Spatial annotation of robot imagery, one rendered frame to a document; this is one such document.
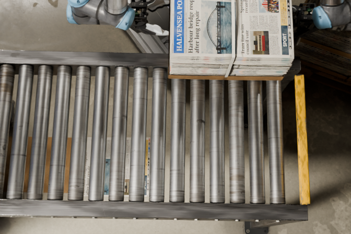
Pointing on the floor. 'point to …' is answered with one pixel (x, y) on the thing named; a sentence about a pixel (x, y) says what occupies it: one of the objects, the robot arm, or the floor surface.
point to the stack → (325, 58)
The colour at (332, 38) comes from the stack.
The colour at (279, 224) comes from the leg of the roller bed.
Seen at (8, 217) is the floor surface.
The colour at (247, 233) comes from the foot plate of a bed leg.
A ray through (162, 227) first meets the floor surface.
